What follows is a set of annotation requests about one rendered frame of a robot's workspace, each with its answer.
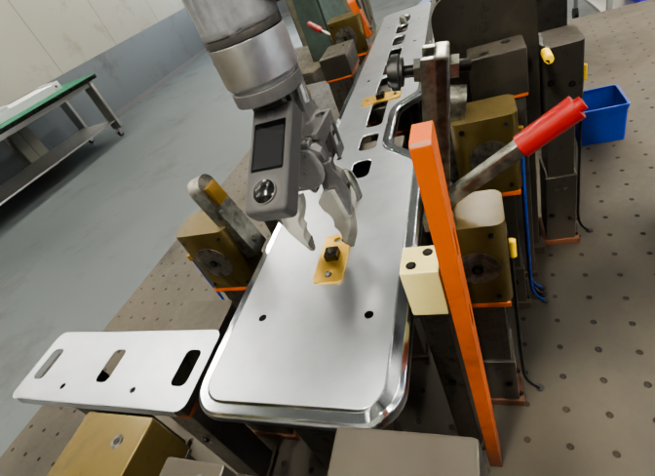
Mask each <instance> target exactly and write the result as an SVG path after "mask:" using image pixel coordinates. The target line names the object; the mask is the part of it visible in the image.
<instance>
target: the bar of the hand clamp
mask: <svg viewBox="0 0 655 476"><path fill-rule="evenodd" d="M471 67H472V58H465V59H460V58H459V54H452V55H451V54H450V43H449V41H442V42H437V43H435V44H429V45H423V46H422V58H421V59H413V64H409V65H405V64H404V58H400V54H394V55H391V56H390V58H389V59H387V82H388V87H389V88H392V91H393V92H395V91H400V90H401V87H403V86H404V85H405V78H411V77H413V78H414V82H421V98H422V117H423V122H427V121H432V120H433V122H434V126H435V130H436V135H437V140H438V145H439V150H440V154H441V158H442V163H443V172H444V177H445V182H446V186H447V191H448V196H449V201H450V78H458V77H459V72H465V71H471Z"/></svg>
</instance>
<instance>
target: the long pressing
mask: <svg viewBox="0 0 655 476"><path fill-rule="evenodd" d="M435 5H436V3H435V0H430V1H429V2H426V3H423V4H420V5H417V6H414V7H411V8H408V9H405V10H402V11H399V12H396V13H394V14H391V15H389V16H387V17H385V18H383V19H382V20H381V21H380V24H379V25H378V27H377V29H376V32H375V34H374V36H373V39H372V41H371V43H370V45H369V48H368V50H367V52H366V56H365V58H364V60H363V62H362V65H361V67H360V69H359V72H358V74H357V76H356V78H355V81H354V83H353V85H352V87H351V90H350V92H349V94H348V96H347V99H346V100H345V102H344V105H343V107H342V109H341V111H340V114H339V116H338V118H337V120H336V123H335V124H336V127H337V130H338V133H339V134H340V137H341V140H342V143H343V145H344V150H343V152H342V155H341V157H340V158H342V159H341V160H337V159H338V157H337V155H336V153H335V155H334V157H333V160H334V161H333V162H334V164H335V165H336V166H338V167H340V168H341V169H348V170H350V171H351V172H352V173H353V170H354V167H355V166H356V165H357V164H359V163H363V162H371V164H370V168H369V172H368V174H367V176H365V177H363V178H357V181H358V183H359V186H360V189H361V191H362V193H363V197H362V198H361V199H360V200H359V201H358V202H356V210H355V212H356V219H357V226H358V235H357V239H356V243H355V246H354V247H350V251H349V255H348V258H347V262H346V266H345V270H344V274H343V278H342V280H341V281H340V282H338V283H326V284H314V282H313V277H314V274H315V271H316V267H317V264H318V261H319V258H320V255H321V252H322V248H323V245H324V243H325V240H326V238H327V237H328V236H329V235H334V234H341V233H340V232H339V231H338V230H337V229H336V228H335V227H334V221H333V219H332V217H331V216H330V215H329V214H328V213H326V212H325V211H323V209H322V208H321V206H320V205H319V200H320V197H321V195H322V192H323V191H324V189H323V186H322V185H320V187H319V190H318V192H317V193H314V192H312V191H311V190H305V191H299V192H298V194H300V193H304V195H305V198H306V212H305V218H304V219H305V220H306V221H307V229H308V231H309V233H310V234H311V235H313V239H314V243H315V247H316V249H315V251H310V250H309V249H307V248H306V247H305V246H304V245H302V244H301V243H300V242H299V241H298V240H296V239H295V238H294V237H293V236H292V235H291V234H290V233H289V232H288V231H287V230H286V229H285V227H284V226H283V225H281V224H279V222H278V224H277V226H276V228H275V230H274V232H273V234H272V236H271V238H270V240H269V242H268V244H267V247H266V249H265V251H264V253H263V255H262V257H261V259H260V261H259V263H258V265H257V267H256V270H255V271H254V273H253V275H252V277H251V279H250V282H249V284H248V286H247V288H246V291H245V293H244V295H243V297H242V299H241V301H240V303H239V305H238V307H237V309H236V311H235V313H234V316H233V318H232V320H231V322H230V324H229V326H228V328H227V330H226V332H225V334H224V336H223V339H222V341H221V343H220V345H219V347H218V349H217V350H216V352H215V354H214V356H213V358H212V362H211V364H210V366H209V368H208V370H207V372H206V374H205V376H204V378H203V381H202V383H201V386H200V391H199V402H200V406H201V408H202V410H203V412H204V413H205V414H206V415H207V416H208V417H210V418H212V419H214V420H219V421H229V422H240V423H250V424H261V425H272V426H282V427H293V428H303V429H314V430H324V431H335V432H336V430H337V428H338V427H339V426H348V427H360V428H370V429H382V428H384V427H386V426H387V425H389V424H390V423H392V422H393V421H394V420H395V419H396V418H397V417H398V416H399V414H400V413H401V411H402V410H403V408H404V406H405V402H406V400H407V395H408V389H409V377H410V365H411V353H412V342H413V330H414V318H415V317H414V315H413V313H412V310H411V308H410V305H409V302H408V299H407V296H406V293H405V289H404V286H403V283H402V280H401V277H400V267H401V259H402V252H403V249H404V248H412V247H421V236H422V224H423V213H424V206H423V202H422V198H421V194H420V190H419V186H418V182H417V178H416V175H415V172H414V168H413V164H412V160H411V156H410V152H409V150H408V149H406V148H403V147H400V146H397V145H395V144H394V143H395V138H396V134H397V129H398V125H399V120H400V116H401V114H402V113H403V112H404V111H405V110H407V109H408V108H410V107H411V106H413V105H414V104H416V103H418V102H419V101H421V100H422V98H421V82H414V78H413V77H411V78H405V85H404V86H403V87H401V89H402V93H401V96H400V97H399V98H397V99H390V100H386V101H382V102H379V103H383V102H387V105H386V109H385V113H384V117H383V120H382V123H381V124H380V125H377V126H373V127H369V128H368V127H367V124H368V121H369V118H370V115H371V111H372V109H373V107H374V106H375V105H377V104H379V103H375V104H371V105H367V106H363V107H361V103H362V100H363V99H364V98H368V97H371V96H375V95H376V93H377V92H378V90H379V87H380V84H381V81H382V80H383V79H385V78H387V74H386V75H384V72H385V68H386V66H387V59H388V58H389V57H390V54H391V52H392V51H394V50H398V49H402V50H401V54H400V58H404V64H405V65H409V64H413V59H421V58H422V46H423V45H429V44H434V35H433V30H432V24H431V19H432V13H433V9H434V7H435ZM400 15H405V16H406V17H407V16H410V19H409V20H408V21H407V23H405V24H402V25H401V24H400ZM405 25H407V30H406V31H404V32H401V33H397V32H398V29H399V28H400V27H402V26H405ZM402 36H404V37H405V39H404V41H403V43H401V44H398V45H395V46H393V44H394V41H395V39H396V38H399V37H402ZM415 40H416V41H415ZM367 81H369V82H367ZM373 135H378V139H377V143H376V146H375V147H374V148H372V149H368V150H363V151H360V148H361V145H362V142H363V139H364V138H366V137H369V136H373ZM369 311H371V312H373V316H372V317H371V318H368V319H367V318H366V317H365V314H366V313H367V312H369ZM262 315H266V319H265V320H264V321H261V322H260V321H259V318H260V317H261V316H262Z"/></svg>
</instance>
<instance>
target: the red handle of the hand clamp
mask: <svg viewBox="0 0 655 476"><path fill-rule="evenodd" d="M588 108H589V107H588V106H587V105H586V104H585V103H584V101H583V100H582V99H581V98H580V97H578V98H576V99H572V98H571V97H570V96H568V97H567V98H565V99H564V100H562V101H561V102H559V103H558V104H557V105H555V106H554V107H553V108H551V109H550V110H549V111H547V112H546V113H545V114H543V115H542V116H540V117H539V118H538V119H536V120H535V121H534V122H532V123H531V124H530V125H528V126H527V127H526V128H524V129H523V130H522V131H520V132H519V133H517V134H516V135H515V136H513V140H512V141H511V142H509V143H508V144H507V145H505V146H504V147H502V148H501V149H500V150H498V151H497V152H496V153H494V154H493V155H492V156H490V157H489V158H487V159H486V160H485V161H483V162H482V163H481V164H479V165H478V166H477V167H476V168H475V169H473V170H472V171H471V172H469V173H468V174H467V175H465V176H464V177H462V178H461V179H459V180H458V181H457V182H455V183H454V184H453V185H451V186H450V206H451V207H453V206H454V205H455V204H456V203H458V202H459V201H461V200H462V199H464V198H465V197H466V196H468V195H469V194H471V193H472V192H474V191H475V190H477V189H478V188H480V187H481V186H482V185H484V184H485V183H487V182H488V181H490V180H491V179H493V178H495V177H496V176H497V175H499V174H500V173H502V172H503V171H505V170H506V169H508V168H509V167H511V166H512V165H513V164H515V163H516V162H518V161H519V160H520V159H521V158H523V157H524V156H530V155H531V154H533V153H534V152H536V151H537V150H539V149H540V148H542V147H543V146H545V145H546V144H547V143H549V142H550V141H552V140H553V139H555V138H557V137H558V136H560V135H561V134H563V133H564V132H566V131H567V130H568V129H570V128H571V127H573V126H574V125H576V124H577V123H579V122H580V121H582V120H583V119H585V118H586V115H585V113H584V112H583V111H585V110H586V109H588Z"/></svg>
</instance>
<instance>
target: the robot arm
mask: <svg viewBox="0 0 655 476"><path fill-rule="evenodd" d="M181 1H182V3H183V5H184V7H185V9H186V11H187V13H188V15H189V17H190V18H191V20H192V22H193V24H194V26H195V28H196V30H197V32H198V34H199V36H200V37H201V39H202V41H203V43H204V45H205V47H206V49H207V51H208V53H209V55H210V57H211V59H212V64H213V65H214V66H215V68H216V70H217V72H218V74H219V76H220V78H221V80H222V82H223V84H224V86H225V88H226V89H227V91H228V92H231V93H232V98H233V100H234V101H235V103H236V105H237V107H238V108H239V109H242V110H248V109H254V108H256V110H255V111H254V112H253V120H252V131H251V142H250V163H249V174H248V185H247V196H246V206H245V213H246V215H247V216H248V217H249V218H252V219H254V220H256V221H267V220H274V219H276V220H277V221H278V222H279V224H281V225H283V226H284V227H285V229H286V230H287V231H288V232H289V233H290V234H291V235H292V236H293V237H294V238H295V239H296V240H298V241H299V242H300V243H301V244H302V245H304V246H305V247H306V248H307V249H309V250H310V251H315V249H316V247H315V243H314V239H313V235H311V234H310V233H309V231H308V229H307V221H306V220H305V219H304V218H305V212H306V198H305V195H304V193H300V194H298V192H299V191H305V190H311V191H312V192H314V193H317V192H318V190H319V187H320V185H322V186H323V189H324V191H323V192H322V195H321V197H320V200H319V205H320V206H321V208H322V209H323V211H325V212H326V213H328V214H329V215H330V216H331V217H332V219H333V221H334V227H335V228H336V229H337V230H338V231H339V232H340V233H341V236H342V239H341V240H342V242H344V243H345V244H347V245H349V246H350V247H354V246H355V243H356V239H357V235H358V226H357V219H356V212H355V210H356V194H355V191H354V189H353V188H352V186H350V182H349V180H348V177H347V175H346V174H345V172H344V171H343V169H341V168H340V167H338V166H336V165H335V164H334V162H333V161H334V160H333V157H334V155H335V153H336V155H337V157H338V158H340V157H341V155H342V152H343V150H344V145H343V143H342V140H341V137H340V134H339V133H338V130H337V127H336V124H335V121H334V119H333V116H332V113H331V110H330V108H328V109H324V110H320V111H317V110H316V109H315V106H314V103H313V102H312V99H311V97H310V94H309V91H308V89H307V86H306V83H305V81H304V78H303V76H302V73H301V70H300V68H299V65H298V63H297V62H298V57H297V54H296V52H295V49H294V47H293V45H292V42H291V39H290V37H289V32H288V30H287V27H286V25H285V22H284V19H282V16H281V13H280V11H279V7H278V5H277V2H276V0H181ZM321 115H324V116H321ZM320 116H321V117H320ZM331 124H332V127H333V128H334V131H335V134H336V137H337V139H338V144H336V142H335V139H334V136H333V134H332V131H331V128H330V127H331Z"/></svg>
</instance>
